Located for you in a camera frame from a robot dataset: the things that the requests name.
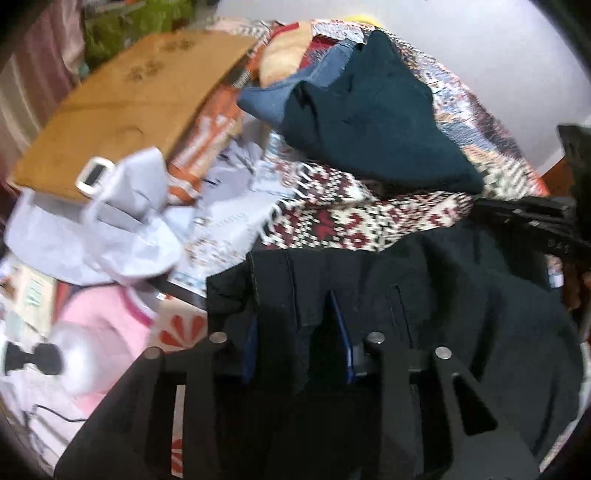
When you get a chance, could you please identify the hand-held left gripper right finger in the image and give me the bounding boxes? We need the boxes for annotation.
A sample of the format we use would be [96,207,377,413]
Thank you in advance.
[329,294,542,480]

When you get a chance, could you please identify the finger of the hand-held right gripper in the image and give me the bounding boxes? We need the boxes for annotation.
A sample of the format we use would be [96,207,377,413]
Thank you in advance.
[471,195,591,260]

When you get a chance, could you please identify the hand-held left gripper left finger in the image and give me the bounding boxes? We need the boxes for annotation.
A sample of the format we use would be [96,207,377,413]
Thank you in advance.
[54,318,260,480]

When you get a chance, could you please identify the black pants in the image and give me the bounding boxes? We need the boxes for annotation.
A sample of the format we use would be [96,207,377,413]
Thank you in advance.
[205,224,583,480]

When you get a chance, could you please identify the patterned knit blanket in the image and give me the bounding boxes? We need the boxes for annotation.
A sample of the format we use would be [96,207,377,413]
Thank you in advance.
[203,17,555,252]

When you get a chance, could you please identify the pink plush toy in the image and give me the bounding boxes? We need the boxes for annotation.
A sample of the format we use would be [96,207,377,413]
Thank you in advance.
[0,281,158,416]

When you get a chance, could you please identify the pale lavender cloth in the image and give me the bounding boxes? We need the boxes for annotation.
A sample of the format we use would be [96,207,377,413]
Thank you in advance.
[4,147,185,288]

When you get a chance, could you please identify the dark teal garment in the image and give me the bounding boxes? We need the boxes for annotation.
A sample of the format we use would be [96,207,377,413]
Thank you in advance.
[279,30,485,195]

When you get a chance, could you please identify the orange white printed sheet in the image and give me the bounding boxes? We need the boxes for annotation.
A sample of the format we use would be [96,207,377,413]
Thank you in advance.
[152,55,278,361]

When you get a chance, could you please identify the blue jeans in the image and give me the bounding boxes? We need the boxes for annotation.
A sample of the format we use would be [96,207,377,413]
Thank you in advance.
[237,42,366,126]

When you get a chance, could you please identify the wooden board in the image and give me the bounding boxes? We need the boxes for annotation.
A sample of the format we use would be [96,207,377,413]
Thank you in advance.
[11,30,257,205]

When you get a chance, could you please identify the orange beige pillow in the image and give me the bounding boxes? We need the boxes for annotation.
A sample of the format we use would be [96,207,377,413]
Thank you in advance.
[257,22,317,88]

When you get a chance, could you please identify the green bag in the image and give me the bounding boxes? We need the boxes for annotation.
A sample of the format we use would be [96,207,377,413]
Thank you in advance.
[82,0,195,71]

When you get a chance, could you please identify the pink striped curtain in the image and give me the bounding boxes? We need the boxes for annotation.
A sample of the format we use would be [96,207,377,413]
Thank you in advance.
[0,0,85,163]

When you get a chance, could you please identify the black cable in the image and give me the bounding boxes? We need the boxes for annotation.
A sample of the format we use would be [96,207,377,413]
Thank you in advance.
[25,402,89,430]

